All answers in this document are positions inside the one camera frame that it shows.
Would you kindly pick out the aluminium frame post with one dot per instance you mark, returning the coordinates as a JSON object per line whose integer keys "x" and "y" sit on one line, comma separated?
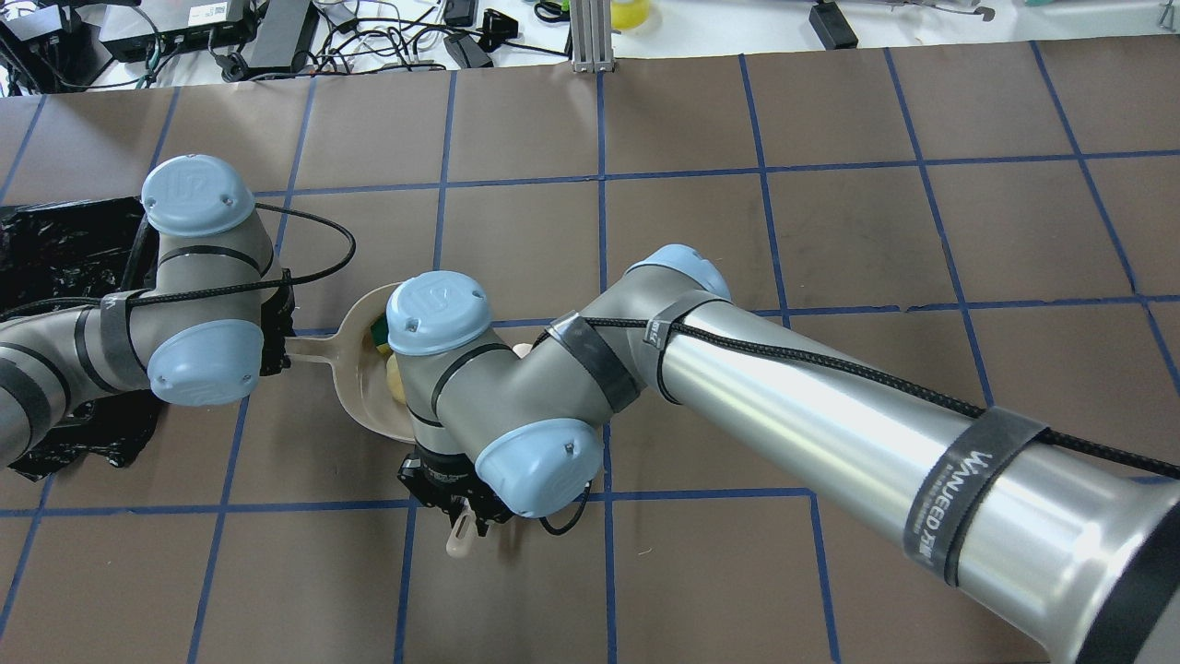
{"x": 591, "y": 32}

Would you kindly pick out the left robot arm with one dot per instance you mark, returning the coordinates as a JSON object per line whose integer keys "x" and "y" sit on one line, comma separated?
{"x": 197, "y": 338}

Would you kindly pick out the yellow green sponge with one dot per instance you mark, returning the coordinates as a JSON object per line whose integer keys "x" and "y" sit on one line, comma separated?
{"x": 379, "y": 336}

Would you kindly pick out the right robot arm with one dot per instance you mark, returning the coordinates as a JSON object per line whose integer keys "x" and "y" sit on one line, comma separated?
{"x": 1073, "y": 543}

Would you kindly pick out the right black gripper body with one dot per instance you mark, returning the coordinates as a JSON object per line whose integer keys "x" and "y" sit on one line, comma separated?
{"x": 440, "y": 479}

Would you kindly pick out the black lined trash bin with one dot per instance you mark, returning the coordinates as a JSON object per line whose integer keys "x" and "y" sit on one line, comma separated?
{"x": 65, "y": 254}

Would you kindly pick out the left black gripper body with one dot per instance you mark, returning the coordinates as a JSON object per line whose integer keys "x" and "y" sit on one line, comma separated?
{"x": 277, "y": 334}

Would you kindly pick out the yellow potato-shaped trash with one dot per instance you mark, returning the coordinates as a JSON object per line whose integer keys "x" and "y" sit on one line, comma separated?
{"x": 394, "y": 382}

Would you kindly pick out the beige plastic dustpan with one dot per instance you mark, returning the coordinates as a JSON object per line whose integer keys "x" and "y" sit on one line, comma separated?
{"x": 358, "y": 368}

